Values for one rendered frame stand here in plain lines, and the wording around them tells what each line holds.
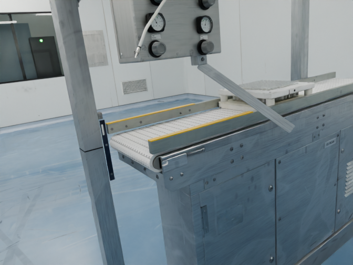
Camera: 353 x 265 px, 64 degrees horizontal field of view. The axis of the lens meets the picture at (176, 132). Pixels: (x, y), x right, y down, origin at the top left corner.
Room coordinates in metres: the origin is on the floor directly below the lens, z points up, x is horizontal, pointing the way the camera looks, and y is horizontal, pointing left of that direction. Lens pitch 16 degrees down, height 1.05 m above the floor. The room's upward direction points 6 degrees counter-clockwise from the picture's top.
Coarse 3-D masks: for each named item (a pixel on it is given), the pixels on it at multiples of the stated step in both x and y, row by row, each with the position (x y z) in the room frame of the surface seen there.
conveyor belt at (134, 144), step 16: (336, 80) 1.46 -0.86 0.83; (352, 80) 1.40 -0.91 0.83; (336, 96) 1.07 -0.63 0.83; (208, 112) 1.02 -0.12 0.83; (224, 112) 0.99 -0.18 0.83; (240, 112) 0.96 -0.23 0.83; (288, 112) 0.91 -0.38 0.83; (144, 128) 0.87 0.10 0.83; (160, 128) 0.85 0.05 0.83; (176, 128) 0.83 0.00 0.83; (240, 128) 0.78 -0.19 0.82; (112, 144) 0.81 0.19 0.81; (128, 144) 0.74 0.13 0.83; (144, 144) 0.70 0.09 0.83; (192, 144) 0.69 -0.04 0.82; (144, 160) 0.64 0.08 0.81
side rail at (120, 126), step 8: (296, 80) 1.35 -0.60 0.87; (304, 80) 1.39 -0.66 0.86; (312, 80) 1.42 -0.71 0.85; (320, 80) 1.47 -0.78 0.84; (232, 96) 1.12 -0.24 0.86; (200, 104) 1.03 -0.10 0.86; (208, 104) 1.05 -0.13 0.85; (216, 104) 1.07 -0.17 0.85; (168, 112) 0.95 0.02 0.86; (176, 112) 0.97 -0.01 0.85; (184, 112) 0.99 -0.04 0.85; (192, 112) 1.01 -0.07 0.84; (128, 120) 0.87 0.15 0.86; (136, 120) 0.88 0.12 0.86; (144, 120) 0.90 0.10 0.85; (152, 120) 0.92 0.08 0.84; (160, 120) 0.93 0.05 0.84; (112, 128) 0.84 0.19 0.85; (120, 128) 0.85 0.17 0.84; (128, 128) 0.87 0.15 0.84
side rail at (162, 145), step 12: (348, 84) 1.09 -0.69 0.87; (312, 96) 0.95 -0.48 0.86; (324, 96) 0.99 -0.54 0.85; (276, 108) 0.84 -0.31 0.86; (288, 108) 0.88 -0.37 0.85; (228, 120) 0.73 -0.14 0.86; (240, 120) 0.76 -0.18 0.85; (252, 120) 0.78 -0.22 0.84; (192, 132) 0.67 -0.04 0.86; (204, 132) 0.69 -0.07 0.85; (216, 132) 0.71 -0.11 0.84; (156, 144) 0.61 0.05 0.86; (168, 144) 0.63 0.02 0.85; (180, 144) 0.65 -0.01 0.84
